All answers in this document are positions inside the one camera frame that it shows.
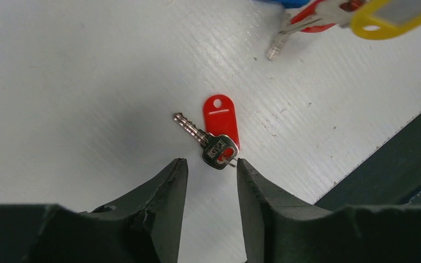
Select key with red tag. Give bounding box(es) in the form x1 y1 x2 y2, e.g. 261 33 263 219
173 94 240 170

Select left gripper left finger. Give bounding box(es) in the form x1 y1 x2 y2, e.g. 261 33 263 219
0 158 188 262

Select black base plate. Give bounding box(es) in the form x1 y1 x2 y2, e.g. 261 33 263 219
315 113 421 211

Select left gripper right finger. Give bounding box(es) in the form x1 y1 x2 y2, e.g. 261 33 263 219
237 159 421 262

